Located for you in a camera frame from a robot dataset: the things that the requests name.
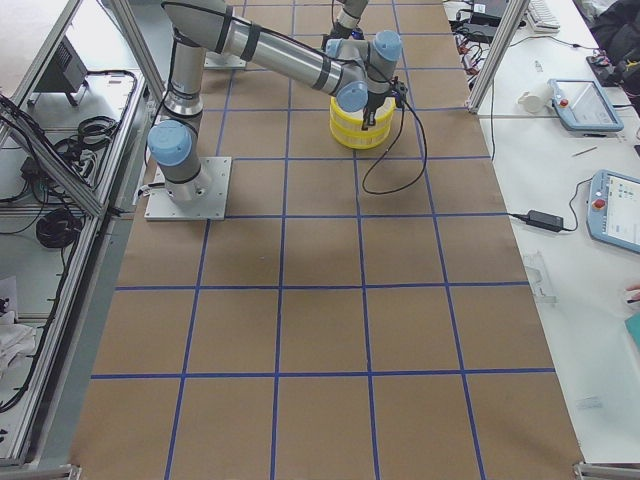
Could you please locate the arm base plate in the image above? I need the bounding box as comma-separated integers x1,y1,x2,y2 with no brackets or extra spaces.
144,157,232,221

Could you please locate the clear plastic bracket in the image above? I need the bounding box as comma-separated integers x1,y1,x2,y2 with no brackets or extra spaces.
522,252,557,304

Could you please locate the aluminium frame side rail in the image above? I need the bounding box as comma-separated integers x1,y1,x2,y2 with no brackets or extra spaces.
1,1,162,475

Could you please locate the yellow steamer layer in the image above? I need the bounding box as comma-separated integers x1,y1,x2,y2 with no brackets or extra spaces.
329,123,391,150
329,98,396,135

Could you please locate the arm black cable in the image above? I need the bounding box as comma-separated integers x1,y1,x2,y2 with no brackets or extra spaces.
362,82,429,195

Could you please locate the upper teach pendant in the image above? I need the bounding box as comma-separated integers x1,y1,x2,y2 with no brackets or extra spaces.
547,79,624,135

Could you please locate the white cup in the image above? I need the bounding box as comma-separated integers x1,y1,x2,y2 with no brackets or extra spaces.
517,83,554,114

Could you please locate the black power brick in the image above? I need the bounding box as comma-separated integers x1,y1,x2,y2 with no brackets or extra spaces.
526,210,564,232

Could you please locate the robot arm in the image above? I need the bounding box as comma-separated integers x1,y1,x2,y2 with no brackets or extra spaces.
323,0,369,40
147,1,402,203

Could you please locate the black electronics box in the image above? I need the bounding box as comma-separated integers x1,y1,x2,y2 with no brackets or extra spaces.
35,36,88,107

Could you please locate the lower teach pendant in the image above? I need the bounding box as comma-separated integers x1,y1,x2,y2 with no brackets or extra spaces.
586,170,640,253

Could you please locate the coiled black cable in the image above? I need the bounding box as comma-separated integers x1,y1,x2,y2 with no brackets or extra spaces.
35,207,81,251

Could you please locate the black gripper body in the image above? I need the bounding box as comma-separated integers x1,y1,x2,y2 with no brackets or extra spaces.
363,91,390,118

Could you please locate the teach pendant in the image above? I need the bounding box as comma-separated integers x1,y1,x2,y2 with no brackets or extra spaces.
547,79,624,135
586,170,640,253

